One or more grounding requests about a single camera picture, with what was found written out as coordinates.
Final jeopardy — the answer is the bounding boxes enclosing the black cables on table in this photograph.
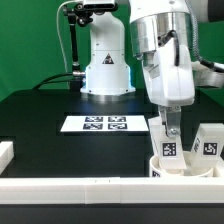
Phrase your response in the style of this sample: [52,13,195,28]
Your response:
[32,72,76,90]

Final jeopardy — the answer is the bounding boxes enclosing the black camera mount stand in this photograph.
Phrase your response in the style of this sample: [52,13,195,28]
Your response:
[63,3,93,92]

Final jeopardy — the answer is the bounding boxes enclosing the white fence wall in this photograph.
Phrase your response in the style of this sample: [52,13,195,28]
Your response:
[213,158,224,178]
[0,141,14,175]
[0,177,224,204]

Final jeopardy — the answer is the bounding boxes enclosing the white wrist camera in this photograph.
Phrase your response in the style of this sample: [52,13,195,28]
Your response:
[192,61,224,88]

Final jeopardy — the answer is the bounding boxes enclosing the white right fence wall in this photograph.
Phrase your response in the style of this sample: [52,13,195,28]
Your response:
[213,158,224,178]

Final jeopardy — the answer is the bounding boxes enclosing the white front fence wall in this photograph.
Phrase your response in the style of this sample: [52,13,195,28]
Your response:
[0,177,224,204]

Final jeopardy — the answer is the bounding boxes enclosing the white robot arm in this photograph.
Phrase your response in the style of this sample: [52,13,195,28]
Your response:
[83,0,224,137]

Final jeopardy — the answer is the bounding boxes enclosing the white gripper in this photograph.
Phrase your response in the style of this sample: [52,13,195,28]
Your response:
[142,39,195,138]

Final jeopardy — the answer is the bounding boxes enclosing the white overhead camera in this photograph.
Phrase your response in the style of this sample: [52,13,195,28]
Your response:
[83,0,115,10]

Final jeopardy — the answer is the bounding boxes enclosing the white cable on stand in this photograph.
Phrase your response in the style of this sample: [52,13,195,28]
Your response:
[55,0,77,64]

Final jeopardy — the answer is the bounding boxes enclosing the white round stool seat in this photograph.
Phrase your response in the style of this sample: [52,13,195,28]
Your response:
[149,151,213,177]

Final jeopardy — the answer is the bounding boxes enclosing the white left fence wall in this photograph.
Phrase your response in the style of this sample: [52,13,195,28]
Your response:
[0,141,14,175]

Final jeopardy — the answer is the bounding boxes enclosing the white tag sheet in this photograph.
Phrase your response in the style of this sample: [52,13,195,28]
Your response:
[61,115,148,132]

